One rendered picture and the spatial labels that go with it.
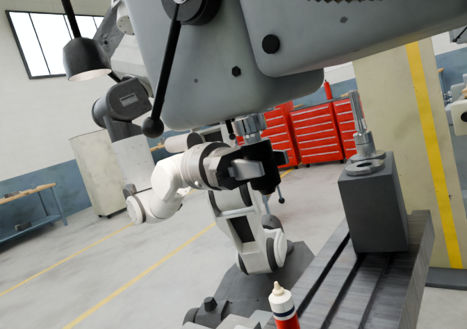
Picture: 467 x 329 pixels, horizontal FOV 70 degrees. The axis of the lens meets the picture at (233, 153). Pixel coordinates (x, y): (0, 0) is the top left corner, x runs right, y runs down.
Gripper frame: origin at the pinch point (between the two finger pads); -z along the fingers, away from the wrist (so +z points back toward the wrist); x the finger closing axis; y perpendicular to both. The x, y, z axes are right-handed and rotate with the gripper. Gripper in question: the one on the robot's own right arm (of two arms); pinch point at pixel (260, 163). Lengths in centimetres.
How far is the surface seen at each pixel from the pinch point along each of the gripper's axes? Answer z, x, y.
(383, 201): 1.9, 33.8, 20.1
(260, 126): -2.4, -0.2, -5.5
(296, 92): -9.4, 0.9, -9.0
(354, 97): 10.8, 46.0, -3.3
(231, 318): 4.7, -10.0, 21.6
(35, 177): 790, 54, 19
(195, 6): -9.4, -10.9, -20.2
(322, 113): 288, 397, 38
